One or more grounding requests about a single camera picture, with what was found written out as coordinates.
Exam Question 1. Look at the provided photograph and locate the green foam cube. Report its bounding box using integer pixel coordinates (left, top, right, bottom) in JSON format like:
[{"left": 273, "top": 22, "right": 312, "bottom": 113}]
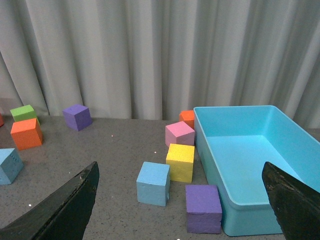
[{"left": 10, "top": 104, "right": 40, "bottom": 123}]

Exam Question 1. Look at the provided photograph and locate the pink foam cube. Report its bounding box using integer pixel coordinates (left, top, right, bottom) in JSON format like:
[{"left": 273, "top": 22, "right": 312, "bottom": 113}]
[{"left": 165, "top": 121, "right": 195, "bottom": 147}]

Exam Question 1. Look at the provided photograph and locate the yellow foam cube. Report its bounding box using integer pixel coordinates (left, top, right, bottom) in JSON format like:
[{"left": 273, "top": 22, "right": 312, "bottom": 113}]
[{"left": 166, "top": 143, "right": 195, "bottom": 183}]

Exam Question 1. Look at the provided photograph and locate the light blue foam cube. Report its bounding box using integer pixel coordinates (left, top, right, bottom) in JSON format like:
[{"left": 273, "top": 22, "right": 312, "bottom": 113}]
[
  {"left": 0, "top": 148, "right": 24, "bottom": 185},
  {"left": 136, "top": 161, "right": 171, "bottom": 207}
]

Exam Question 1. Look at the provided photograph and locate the light blue plastic bin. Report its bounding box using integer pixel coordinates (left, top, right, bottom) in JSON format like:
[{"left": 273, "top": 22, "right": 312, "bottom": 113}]
[{"left": 194, "top": 105, "right": 320, "bottom": 237}]

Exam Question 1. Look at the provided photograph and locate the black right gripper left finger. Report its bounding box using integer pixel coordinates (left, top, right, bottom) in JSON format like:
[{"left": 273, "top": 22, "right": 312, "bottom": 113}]
[{"left": 0, "top": 161, "right": 100, "bottom": 240}]

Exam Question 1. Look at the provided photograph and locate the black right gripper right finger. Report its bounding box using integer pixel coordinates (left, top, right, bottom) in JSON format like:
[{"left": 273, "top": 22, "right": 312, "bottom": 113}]
[{"left": 262, "top": 161, "right": 320, "bottom": 240}]

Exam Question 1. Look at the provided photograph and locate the red foam cube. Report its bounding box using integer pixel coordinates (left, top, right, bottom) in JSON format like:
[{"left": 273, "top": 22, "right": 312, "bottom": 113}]
[{"left": 0, "top": 113, "right": 5, "bottom": 127}]

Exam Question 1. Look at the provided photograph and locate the purple foam cube near bin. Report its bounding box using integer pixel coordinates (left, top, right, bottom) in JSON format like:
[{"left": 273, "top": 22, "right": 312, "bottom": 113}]
[{"left": 185, "top": 184, "right": 223, "bottom": 234}]

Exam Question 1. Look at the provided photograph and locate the purple foam cube far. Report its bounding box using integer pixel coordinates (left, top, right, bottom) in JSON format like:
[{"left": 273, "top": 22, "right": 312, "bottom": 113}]
[{"left": 62, "top": 104, "right": 93, "bottom": 131}]

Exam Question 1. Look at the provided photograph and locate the orange foam cube by bin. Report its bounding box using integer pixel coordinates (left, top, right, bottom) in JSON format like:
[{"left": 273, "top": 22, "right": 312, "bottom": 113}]
[{"left": 179, "top": 110, "right": 195, "bottom": 129}]

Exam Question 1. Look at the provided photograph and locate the white curtain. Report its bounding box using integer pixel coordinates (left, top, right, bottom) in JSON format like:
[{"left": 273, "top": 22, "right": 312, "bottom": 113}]
[{"left": 0, "top": 0, "right": 320, "bottom": 128}]

